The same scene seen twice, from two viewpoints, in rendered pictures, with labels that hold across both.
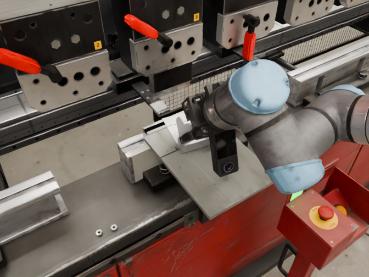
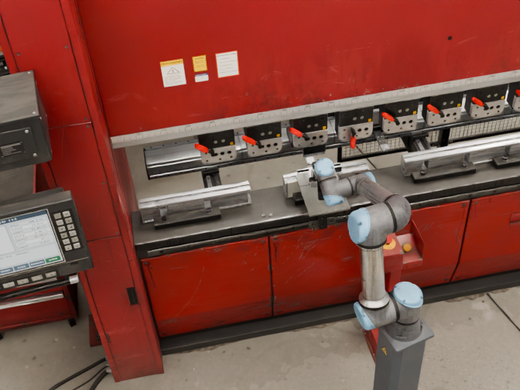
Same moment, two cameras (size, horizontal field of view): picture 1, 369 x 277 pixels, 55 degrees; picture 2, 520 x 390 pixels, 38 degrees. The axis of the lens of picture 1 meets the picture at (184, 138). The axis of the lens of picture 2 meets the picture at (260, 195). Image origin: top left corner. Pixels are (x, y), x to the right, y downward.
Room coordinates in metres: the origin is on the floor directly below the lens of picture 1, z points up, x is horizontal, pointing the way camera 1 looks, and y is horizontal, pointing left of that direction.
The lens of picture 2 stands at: (-1.76, -0.81, 3.35)
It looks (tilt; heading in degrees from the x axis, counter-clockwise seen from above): 44 degrees down; 25
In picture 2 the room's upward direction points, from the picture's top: 4 degrees counter-clockwise
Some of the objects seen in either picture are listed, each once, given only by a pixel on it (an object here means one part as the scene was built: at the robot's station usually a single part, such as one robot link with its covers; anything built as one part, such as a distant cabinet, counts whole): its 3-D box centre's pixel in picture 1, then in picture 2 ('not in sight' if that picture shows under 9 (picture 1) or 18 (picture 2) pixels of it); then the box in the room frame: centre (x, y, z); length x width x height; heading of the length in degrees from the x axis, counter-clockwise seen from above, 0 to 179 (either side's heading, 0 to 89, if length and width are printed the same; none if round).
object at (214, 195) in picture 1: (207, 157); (322, 191); (0.54, -0.05, 1.00); 0.26 x 0.18 x 0.01; 33
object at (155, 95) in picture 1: (171, 75); (313, 147); (0.66, 0.03, 1.13); 0.10 x 0.02 x 0.10; 123
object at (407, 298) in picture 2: not in sight; (405, 301); (0.11, -0.53, 0.94); 0.13 x 0.12 x 0.14; 131
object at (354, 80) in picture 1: (341, 89); (443, 172); (0.94, -0.51, 0.89); 0.30 x 0.05 x 0.03; 123
